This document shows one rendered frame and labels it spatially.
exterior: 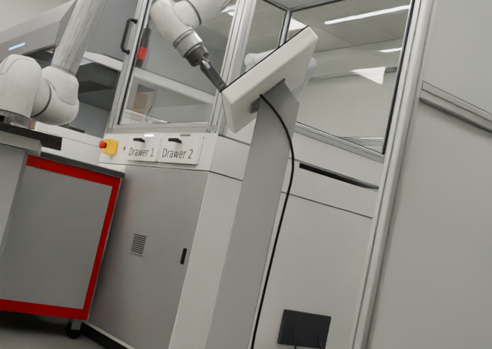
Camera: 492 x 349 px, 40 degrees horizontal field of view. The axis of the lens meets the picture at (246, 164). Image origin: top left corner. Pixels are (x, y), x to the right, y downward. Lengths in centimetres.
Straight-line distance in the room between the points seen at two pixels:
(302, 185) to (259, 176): 78
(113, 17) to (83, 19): 115
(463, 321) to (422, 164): 45
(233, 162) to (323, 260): 63
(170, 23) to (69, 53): 56
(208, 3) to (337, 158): 96
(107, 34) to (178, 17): 157
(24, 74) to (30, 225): 71
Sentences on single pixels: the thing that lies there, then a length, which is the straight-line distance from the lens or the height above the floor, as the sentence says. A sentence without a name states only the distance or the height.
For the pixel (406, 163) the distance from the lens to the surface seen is 169.
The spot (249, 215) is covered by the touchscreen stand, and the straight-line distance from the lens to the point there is 201.
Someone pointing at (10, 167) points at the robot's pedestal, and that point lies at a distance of 247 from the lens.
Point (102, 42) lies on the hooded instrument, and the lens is 382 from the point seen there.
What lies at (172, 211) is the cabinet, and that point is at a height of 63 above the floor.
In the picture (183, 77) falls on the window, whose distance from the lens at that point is 292.
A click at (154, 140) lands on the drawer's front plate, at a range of 291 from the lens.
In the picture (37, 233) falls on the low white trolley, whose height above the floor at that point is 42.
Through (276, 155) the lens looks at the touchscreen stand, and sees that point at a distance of 203.
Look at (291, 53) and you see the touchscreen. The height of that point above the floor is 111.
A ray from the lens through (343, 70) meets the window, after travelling 298.
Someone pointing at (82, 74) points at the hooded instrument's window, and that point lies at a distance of 378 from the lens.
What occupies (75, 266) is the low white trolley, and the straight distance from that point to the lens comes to 304.
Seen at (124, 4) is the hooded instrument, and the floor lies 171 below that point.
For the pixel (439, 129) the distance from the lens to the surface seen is 178.
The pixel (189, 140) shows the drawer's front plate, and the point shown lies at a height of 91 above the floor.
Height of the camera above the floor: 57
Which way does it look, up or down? 7 degrees up
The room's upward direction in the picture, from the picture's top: 12 degrees clockwise
